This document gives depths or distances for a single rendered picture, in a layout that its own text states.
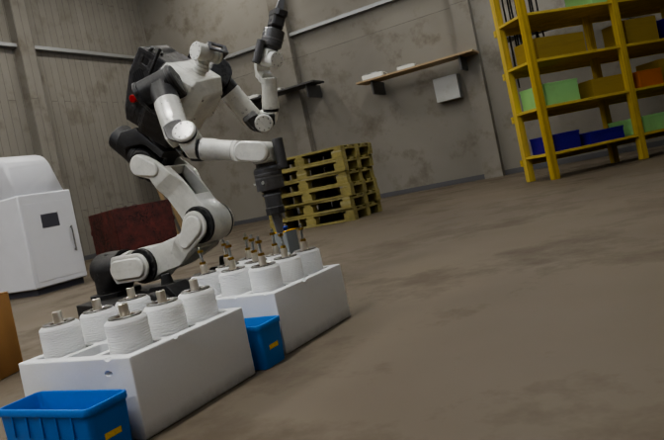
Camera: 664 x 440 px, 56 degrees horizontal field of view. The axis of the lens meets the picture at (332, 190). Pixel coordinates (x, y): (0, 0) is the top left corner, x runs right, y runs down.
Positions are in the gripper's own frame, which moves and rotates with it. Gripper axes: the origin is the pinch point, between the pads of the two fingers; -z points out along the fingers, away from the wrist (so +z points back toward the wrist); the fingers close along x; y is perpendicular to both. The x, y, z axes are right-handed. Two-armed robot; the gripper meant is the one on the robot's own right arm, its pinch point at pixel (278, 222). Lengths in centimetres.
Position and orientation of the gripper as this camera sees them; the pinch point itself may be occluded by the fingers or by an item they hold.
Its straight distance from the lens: 199.8
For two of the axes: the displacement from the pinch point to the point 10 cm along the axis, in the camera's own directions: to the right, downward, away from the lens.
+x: -0.5, 0.0, 10.0
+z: -2.0, -9.8, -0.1
